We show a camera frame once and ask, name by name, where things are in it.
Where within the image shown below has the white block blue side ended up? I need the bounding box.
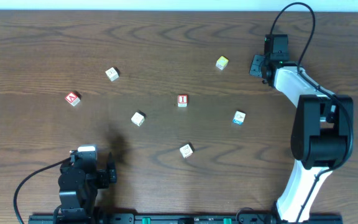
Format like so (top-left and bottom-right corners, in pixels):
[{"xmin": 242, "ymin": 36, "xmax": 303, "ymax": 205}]
[{"xmin": 232, "ymin": 111, "xmax": 246, "ymax": 125}]

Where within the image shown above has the white block upper left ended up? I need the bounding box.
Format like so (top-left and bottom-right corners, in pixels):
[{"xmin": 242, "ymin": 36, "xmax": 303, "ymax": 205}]
[{"xmin": 105, "ymin": 67, "xmax": 119, "ymax": 82}]

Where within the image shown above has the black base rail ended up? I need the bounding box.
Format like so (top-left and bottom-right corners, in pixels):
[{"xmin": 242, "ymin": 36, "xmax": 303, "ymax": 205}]
[{"xmin": 29, "ymin": 213, "xmax": 343, "ymax": 224}]

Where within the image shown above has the white block centre left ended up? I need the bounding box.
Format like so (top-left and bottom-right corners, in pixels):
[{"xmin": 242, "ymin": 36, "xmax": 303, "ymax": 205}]
[{"xmin": 131, "ymin": 112, "xmax": 145, "ymax": 126}]

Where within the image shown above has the red letter I block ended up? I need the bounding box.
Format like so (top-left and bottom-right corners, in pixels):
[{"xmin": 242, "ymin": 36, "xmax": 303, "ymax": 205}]
[{"xmin": 177, "ymin": 95, "xmax": 188, "ymax": 107}]

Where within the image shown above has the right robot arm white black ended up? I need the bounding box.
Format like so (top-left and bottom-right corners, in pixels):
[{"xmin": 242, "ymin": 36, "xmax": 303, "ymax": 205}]
[{"xmin": 249, "ymin": 34, "xmax": 353, "ymax": 223}]

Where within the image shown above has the yellow top block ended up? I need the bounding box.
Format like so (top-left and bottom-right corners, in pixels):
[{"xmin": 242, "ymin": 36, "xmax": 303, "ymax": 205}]
[{"xmin": 216, "ymin": 55, "xmax": 229, "ymax": 70}]

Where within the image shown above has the red letter A block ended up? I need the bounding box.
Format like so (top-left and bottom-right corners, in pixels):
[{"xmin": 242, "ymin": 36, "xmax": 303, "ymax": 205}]
[{"xmin": 65, "ymin": 91, "xmax": 81, "ymax": 106}]

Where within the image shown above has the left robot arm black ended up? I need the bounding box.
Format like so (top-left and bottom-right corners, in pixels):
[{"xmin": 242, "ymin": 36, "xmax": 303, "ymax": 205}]
[{"xmin": 53, "ymin": 151, "xmax": 117, "ymax": 223}]

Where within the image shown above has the white block lower centre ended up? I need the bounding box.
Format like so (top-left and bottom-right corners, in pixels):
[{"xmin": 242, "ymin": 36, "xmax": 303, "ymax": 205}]
[{"xmin": 180, "ymin": 144, "xmax": 193, "ymax": 159}]

